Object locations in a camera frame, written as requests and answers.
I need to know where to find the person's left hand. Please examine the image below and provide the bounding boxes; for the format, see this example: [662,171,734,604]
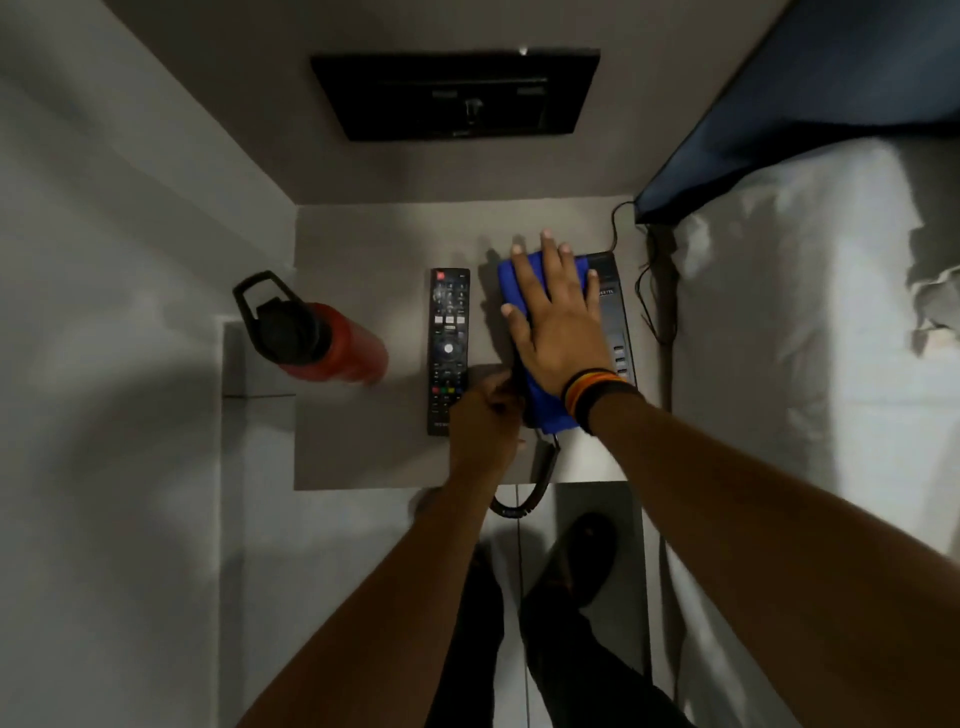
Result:
[448,371,527,482]

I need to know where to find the person's right hand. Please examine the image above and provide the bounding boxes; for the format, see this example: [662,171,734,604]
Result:
[501,230,618,399]

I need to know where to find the blue cleaning cloth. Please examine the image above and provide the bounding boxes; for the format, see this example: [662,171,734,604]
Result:
[497,251,594,436]

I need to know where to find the black telephone handset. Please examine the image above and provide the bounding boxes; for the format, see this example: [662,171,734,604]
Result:
[512,358,562,453]

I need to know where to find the person's right forearm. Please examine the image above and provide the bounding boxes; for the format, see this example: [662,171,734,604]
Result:
[588,393,960,728]

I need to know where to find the person's left forearm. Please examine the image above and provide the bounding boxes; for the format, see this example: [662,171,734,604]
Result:
[236,468,500,728]

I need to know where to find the black telephone base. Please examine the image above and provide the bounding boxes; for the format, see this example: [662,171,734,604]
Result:
[583,251,638,388]

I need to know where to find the black remote control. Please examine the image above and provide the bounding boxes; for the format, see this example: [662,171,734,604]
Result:
[426,267,472,438]

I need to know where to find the orange striped wristband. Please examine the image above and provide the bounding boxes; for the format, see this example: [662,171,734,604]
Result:
[561,367,631,418]

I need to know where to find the black wristband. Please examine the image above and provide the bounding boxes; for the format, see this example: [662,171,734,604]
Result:
[574,380,645,437]

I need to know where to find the red water bottle black lid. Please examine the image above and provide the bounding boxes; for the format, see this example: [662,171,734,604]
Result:
[232,270,390,385]

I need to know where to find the white bedding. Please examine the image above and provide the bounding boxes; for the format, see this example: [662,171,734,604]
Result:
[663,135,960,728]

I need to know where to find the black trousers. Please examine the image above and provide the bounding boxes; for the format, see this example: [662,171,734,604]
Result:
[424,543,696,728]

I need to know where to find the thin black cable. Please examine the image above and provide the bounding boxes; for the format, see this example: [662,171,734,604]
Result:
[609,201,678,348]

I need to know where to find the black coiled telephone cord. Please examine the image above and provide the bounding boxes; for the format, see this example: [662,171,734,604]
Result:
[489,438,562,520]

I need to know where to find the black wall panel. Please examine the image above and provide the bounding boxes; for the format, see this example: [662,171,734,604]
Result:
[310,47,601,143]

